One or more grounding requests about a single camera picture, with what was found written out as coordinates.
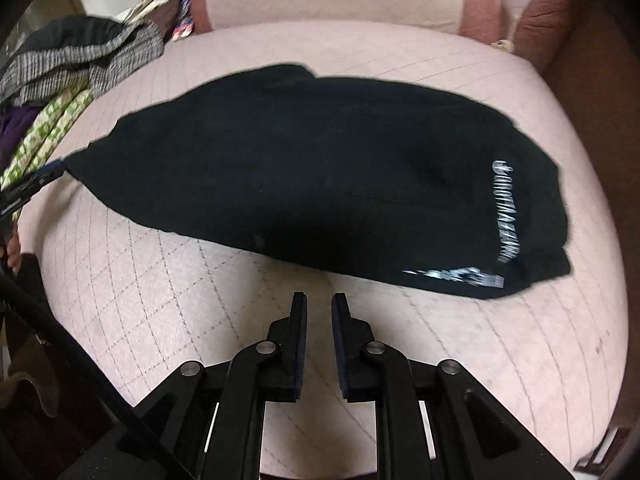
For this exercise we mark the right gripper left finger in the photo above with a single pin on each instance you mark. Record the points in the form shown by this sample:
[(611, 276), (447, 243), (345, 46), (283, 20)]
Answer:
[(208, 421)]

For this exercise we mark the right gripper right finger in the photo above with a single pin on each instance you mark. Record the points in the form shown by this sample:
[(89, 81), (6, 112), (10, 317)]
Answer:
[(432, 421)]

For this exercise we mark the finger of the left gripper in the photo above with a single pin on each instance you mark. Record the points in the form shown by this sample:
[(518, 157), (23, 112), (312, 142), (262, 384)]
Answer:
[(19, 193)]

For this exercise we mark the black pants with white print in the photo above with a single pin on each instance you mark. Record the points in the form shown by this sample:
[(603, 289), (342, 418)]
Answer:
[(374, 179)]

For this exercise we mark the purple cloth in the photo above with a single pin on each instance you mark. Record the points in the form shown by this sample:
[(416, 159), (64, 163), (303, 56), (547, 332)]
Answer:
[(15, 122)]

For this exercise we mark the green patterned cloth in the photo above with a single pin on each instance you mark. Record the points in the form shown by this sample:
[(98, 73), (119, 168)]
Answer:
[(46, 132)]

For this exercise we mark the pink quilted sofa seat cover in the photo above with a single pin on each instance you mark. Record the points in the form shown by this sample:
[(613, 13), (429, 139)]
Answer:
[(141, 301)]

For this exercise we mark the houndstooth checked jacket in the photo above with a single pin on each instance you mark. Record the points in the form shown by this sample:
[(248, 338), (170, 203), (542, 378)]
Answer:
[(78, 49)]

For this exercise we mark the colourful snack packet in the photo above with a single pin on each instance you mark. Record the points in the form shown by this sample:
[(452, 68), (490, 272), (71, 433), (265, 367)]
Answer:
[(184, 24)]

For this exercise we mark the red brown small cushion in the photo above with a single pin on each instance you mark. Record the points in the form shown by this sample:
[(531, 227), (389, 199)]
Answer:
[(537, 28)]

